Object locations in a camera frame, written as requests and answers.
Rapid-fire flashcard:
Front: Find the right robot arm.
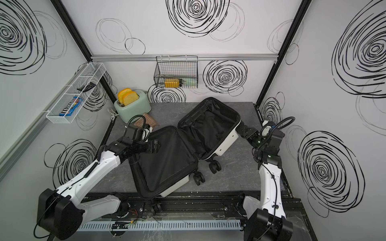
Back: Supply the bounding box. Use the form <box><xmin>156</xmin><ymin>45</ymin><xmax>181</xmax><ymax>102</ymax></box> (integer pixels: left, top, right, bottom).
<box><xmin>236</xmin><ymin>116</ymin><xmax>295</xmax><ymax>241</ymax></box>

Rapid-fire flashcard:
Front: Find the black remote in shelf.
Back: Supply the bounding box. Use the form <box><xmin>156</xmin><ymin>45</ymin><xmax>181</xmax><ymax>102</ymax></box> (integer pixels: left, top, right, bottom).
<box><xmin>77</xmin><ymin>82</ymin><xmax>96</xmax><ymax>93</ymax></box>

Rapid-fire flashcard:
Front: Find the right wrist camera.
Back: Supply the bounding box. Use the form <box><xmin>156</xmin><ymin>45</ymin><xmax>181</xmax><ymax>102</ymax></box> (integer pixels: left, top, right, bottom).
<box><xmin>260</xmin><ymin>120</ymin><xmax>274</xmax><ymax>137</ymax></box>

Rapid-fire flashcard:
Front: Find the mint green toaster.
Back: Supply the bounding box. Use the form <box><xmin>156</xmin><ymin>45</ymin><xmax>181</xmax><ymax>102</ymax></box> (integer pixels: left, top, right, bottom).
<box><xmin>114</xmin><ymin>89</ymin><xmax>151</xmax><ymax>123</ymax></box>

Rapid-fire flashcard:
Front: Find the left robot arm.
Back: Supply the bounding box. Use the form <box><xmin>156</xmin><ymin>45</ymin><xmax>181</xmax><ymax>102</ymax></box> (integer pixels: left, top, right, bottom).
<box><xmin>35</xmin><ymin>114</ymin><xmax>158</xmax><ymax>240</ymax></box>

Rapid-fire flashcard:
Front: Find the white slotted cable duct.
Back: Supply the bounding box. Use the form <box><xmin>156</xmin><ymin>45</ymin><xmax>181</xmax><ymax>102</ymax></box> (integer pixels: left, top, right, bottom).
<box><xmin>78</xmin><ymin>220</ymin><xmax>243</xmax><ymax>232</ymax></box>

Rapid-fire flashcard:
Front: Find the blue candy packet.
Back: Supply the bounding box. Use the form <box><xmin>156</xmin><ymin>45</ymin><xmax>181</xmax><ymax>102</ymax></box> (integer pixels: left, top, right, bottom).
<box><xmin>59</xmin><ymin>96</ymin><xmax>83</xmax><ymax>116</ymax></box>

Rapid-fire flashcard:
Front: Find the brown striped cloth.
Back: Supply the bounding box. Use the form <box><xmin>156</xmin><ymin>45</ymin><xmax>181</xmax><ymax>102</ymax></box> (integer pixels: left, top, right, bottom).
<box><xmin>134</xmin><ymin>113</ymin><xmax>158</xmax><ymax>128</ymax></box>

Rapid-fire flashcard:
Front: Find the black wire basket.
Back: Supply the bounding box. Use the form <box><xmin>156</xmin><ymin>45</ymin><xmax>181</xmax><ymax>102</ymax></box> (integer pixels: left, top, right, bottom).
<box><xmin>153</xmin><ymin>55</ymin><xmax>199</xmax><ymax>88</ymax></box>

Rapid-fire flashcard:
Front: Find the white wire shelf basket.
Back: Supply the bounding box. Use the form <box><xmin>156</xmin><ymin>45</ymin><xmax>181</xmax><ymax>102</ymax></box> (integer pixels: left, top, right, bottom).
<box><xmin>46</xmin><ymin>62</ymin><xmax>106</xmax><ymax>124</ymax></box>

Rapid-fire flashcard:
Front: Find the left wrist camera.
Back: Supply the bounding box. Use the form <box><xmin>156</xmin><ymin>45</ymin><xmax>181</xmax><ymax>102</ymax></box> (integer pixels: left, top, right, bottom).
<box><xmin>142</xmin><ymin>124</ymin><xmax>153</xmax><ymax>142</ymax></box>

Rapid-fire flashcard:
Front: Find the yellow item in basket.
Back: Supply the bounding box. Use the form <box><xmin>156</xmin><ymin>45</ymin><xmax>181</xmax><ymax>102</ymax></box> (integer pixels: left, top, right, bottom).
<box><xmin>164</xmin><ymin>78</ymin><xmax>183</xmax><ymax>88</ymax></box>

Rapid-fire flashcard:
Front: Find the white hard-shell suitcase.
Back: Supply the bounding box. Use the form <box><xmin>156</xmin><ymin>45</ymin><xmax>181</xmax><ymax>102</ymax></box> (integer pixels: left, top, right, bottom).
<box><xmin>129</xmin><ymin>97</ymin><xmax>241</xmax><ymax>199</ymax></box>

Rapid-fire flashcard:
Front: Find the yellow toast slice back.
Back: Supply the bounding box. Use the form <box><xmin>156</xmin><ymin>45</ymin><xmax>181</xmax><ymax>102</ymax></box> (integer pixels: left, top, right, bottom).
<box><xmin>118</xmin><ymin>88</ymin><xmax>132</xmax><ymax>104</ymax></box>

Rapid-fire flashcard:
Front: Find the yellow toast slice front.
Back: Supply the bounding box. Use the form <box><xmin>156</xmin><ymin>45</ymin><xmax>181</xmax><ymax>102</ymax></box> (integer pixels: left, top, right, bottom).
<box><xmin>123</xmin><ymin>91</ymin><xmax>139</xmax><ymax>106</ymax></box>

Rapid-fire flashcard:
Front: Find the yellow toast slice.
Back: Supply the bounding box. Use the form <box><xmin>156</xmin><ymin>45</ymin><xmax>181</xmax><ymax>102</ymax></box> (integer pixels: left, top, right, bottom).
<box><xmin>123</xmin><ymin>91</ymin><xmax>139</xmax><ymax>106</ymax></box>
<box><xmin>118</xmin><ymin>88</ymin><xmax>132</xmax><ymax>104</ymax></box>

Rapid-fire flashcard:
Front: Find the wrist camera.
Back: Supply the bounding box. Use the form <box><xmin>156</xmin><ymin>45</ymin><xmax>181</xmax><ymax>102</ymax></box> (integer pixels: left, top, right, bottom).
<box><xmin>260</xmin><ymin>120</ymin><xmax>274</xmax><ymax>137</ymax></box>
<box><xmin>142</xmin><ymin>124</ymin><xmax>153</xmax><ymax>142</ymax></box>

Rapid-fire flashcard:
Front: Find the green item in basket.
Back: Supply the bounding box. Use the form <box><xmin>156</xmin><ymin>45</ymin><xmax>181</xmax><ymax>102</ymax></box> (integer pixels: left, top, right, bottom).
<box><xmin>182</xmin><ymin>78</ymin><xmax>198</xmax><ymax>88</ymax></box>

